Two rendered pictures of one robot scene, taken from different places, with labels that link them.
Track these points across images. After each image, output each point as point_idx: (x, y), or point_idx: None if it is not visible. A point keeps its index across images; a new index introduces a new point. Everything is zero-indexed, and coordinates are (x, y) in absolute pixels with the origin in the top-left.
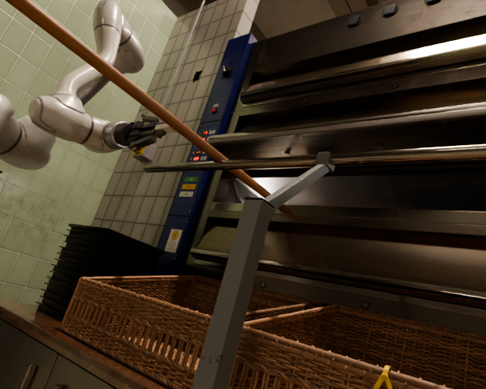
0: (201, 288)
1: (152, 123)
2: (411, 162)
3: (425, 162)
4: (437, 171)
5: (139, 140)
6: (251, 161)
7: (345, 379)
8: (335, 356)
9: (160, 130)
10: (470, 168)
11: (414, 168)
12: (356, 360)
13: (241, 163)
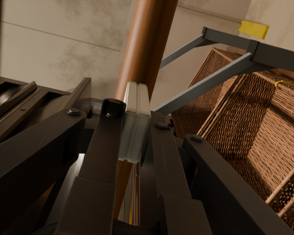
0: None
1: (101, 128)
2: (38, 214)
3: (43, 206)
4: (46, 213)
5: (243, 195)
6: (132, 165)
7: None
8: (291, 89)
9: (151, 117)
10: (52, 195)
11: (35, 227)
12: (284, 87)
13: (134, 180)
